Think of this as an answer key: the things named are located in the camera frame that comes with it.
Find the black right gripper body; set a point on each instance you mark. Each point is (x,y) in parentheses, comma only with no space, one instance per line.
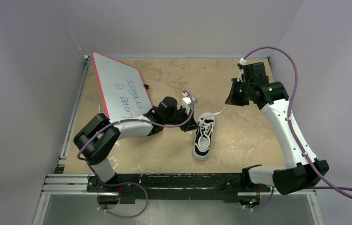
(236,93)

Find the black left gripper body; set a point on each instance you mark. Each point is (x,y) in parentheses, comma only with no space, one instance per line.
(182,115)

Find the white shoelace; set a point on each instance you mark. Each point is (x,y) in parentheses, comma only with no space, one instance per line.
(206,124)

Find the black and white sneaker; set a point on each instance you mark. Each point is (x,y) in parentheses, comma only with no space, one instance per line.
(201,149)

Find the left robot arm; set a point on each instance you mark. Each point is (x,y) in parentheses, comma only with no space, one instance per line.
(99,135)

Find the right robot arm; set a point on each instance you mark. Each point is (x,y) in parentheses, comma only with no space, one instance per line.
(302,167)

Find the pink-framed whiteboard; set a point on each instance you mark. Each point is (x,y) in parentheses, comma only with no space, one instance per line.
(122,88)

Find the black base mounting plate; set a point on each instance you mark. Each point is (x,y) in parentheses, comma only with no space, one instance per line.
(224,187)

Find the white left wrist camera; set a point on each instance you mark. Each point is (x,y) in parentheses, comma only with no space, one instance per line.
(187,102)

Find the aluminium frame rail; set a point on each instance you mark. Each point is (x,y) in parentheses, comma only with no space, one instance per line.
(75,184)

